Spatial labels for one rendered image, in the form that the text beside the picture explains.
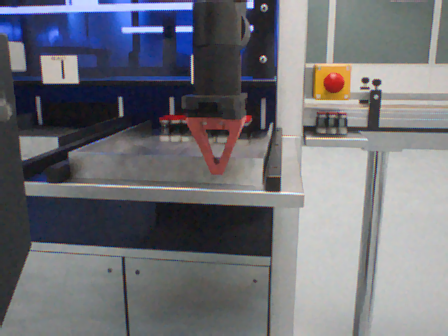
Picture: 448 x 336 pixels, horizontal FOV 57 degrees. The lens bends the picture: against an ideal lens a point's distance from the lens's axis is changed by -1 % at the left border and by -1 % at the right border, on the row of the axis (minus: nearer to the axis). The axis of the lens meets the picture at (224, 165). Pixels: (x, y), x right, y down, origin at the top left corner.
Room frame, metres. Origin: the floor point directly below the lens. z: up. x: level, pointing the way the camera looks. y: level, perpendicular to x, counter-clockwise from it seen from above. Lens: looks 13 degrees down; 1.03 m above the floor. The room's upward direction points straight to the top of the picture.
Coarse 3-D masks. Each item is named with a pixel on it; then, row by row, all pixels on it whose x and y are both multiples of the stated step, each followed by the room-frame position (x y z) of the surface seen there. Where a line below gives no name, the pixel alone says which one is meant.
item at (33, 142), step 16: (32, 112) 1.03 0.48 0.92; (32, 128) 0.99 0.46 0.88; (48, 128) 0.99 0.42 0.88; (64, 128) 0.99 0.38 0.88; (80, 128) 0.99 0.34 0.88; (96, 128) 0.81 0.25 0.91; (128, 128) 0.98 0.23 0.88; (32, 144) 0.67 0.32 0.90; (48, 144) 0.67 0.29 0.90; (64, 144) 0.69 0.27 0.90
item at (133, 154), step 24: (96, 144) 0.62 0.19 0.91; (120, 144) 0.71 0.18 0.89; (144, 144) 0.78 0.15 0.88; (168, 144) 0.78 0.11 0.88; (192, 144) 0.78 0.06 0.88; (216, 144) 0.78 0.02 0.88; (264, 144) 0.60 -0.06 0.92; (72, 168) 0.54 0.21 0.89; (96, 168) 0.54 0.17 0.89; (120, 168) 0.53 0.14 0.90; (144, 168) 0.53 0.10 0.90; (168, 168) 0.52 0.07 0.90; (192, 168) 0.52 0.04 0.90; (240, 168) 0.51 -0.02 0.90; (264, 168) 0.55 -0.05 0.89
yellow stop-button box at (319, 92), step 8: (320, 64) 0.86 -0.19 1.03; (328, 64) 0.86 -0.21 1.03; (336, 64) 0.86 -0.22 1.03; (344, 64) 0.86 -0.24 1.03; (320, 72) 0.86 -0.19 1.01; (328, 72) 0.86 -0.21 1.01; (336, 72) 0.86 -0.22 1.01; (344, 72) 0.85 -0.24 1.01; (320, 80) 0.86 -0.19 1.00; (344, 80) 0.85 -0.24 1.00; (320, 88) 0.86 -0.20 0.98; (344, 88) 0.85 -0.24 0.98; (312, 96) 0.92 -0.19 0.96; (320, 96) 0.86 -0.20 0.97; (328, 96) 0.86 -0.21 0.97; (336, 96) 0.85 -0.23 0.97; (344, 96) 0.85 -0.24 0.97
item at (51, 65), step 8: (48, 56) 0.94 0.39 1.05; (56, 56) 0.94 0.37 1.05; (64, 56) 0.94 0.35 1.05; (72, 56) 0.94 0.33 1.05; (48, 64) 0.94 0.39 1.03; (56, 64) 0.94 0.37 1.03; (64, 64) 0.94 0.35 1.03; (72, 64) 0.94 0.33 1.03; (48, 72) 0.94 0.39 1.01; (56, 72) 0.94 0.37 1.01; (64, 72) 0.94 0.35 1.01; (72, 72) 0.94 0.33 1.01; (48, 80) 0.94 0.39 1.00; (56, 80) 0.94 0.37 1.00; (64, 80) 0.94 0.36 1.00; (72, 80) 0.94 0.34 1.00
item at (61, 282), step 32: (32, 256) 0.96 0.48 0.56; (64, 256) 0.95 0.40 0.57; (96, 256) 0.94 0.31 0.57; (128, 256) 0.92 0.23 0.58; (160, 256) 0.91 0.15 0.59; (192, 256) 0.90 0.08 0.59; (224, 256) 0.89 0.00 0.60; (256, 256) 0.88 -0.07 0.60; (32, 288) 0.96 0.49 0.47; (64, 288) 0.95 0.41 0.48; (96, 288) 0.94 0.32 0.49; (128, 288) 0.93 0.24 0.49; (160, 288) 0.91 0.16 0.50; (192, 288) 0.90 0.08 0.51; (224, 288) 0.89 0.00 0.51; (256, 288) 0.88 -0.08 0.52; (32, 320) 0.96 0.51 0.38; (64, 320) 0.95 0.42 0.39; (96, 320) 0.94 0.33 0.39; (128, 320) 0.93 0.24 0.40; (160, 320) 0.91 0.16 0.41; (192, 320) 0.90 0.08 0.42; (224, 320) 0.89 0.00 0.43; (256, 320) 0.88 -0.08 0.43
